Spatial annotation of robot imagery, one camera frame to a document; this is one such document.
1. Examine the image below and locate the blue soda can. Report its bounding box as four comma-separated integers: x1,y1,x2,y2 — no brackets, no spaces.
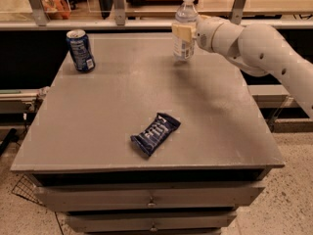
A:
67,29,96,72

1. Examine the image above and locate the blue rxbar blueberry wrapper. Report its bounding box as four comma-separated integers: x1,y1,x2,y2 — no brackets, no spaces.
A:
130,113,181,157

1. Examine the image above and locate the grey upper drawer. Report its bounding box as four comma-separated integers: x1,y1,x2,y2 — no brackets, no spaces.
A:
34,181,264,212

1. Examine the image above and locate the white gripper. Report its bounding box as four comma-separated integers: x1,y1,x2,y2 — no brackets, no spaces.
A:
171,15,225,53

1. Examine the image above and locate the wire mesh rack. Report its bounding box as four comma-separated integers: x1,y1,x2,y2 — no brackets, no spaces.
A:
12,175,42,206

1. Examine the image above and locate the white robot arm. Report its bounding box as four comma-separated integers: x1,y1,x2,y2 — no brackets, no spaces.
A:
172,16,313,118

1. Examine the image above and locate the grey lower drawer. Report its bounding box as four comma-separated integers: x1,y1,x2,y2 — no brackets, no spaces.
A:
67,211,237,233

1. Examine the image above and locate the grey drawer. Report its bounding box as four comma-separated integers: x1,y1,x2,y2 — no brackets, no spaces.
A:
67,211,237,233
34,181,264,212

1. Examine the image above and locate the orange snack bag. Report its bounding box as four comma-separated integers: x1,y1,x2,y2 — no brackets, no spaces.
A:
41,0,70,20

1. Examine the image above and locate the clear plastic water bottle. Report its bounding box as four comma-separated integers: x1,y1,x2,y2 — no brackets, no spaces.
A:
172,0,198,61

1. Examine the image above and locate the metal window rail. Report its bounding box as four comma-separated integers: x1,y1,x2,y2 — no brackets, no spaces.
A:
0,20,313,31

